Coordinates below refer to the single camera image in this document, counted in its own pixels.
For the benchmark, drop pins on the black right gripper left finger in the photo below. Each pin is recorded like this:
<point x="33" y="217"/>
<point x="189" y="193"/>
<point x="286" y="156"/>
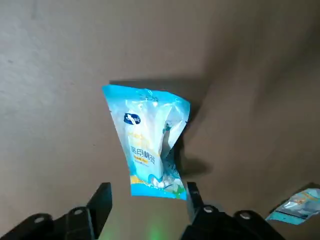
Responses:
<point x="75" y="222"/>

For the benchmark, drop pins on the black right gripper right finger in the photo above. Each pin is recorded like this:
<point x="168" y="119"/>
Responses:
<point x="220" y="227"/>

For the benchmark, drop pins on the blue cotton swab packet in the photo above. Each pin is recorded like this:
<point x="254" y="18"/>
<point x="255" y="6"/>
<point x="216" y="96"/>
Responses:
<point x="150" y="130"/>

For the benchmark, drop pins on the small teal packet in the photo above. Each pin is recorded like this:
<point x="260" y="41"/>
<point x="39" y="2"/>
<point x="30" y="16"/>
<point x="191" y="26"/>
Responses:
<point x="297" y="205"/>

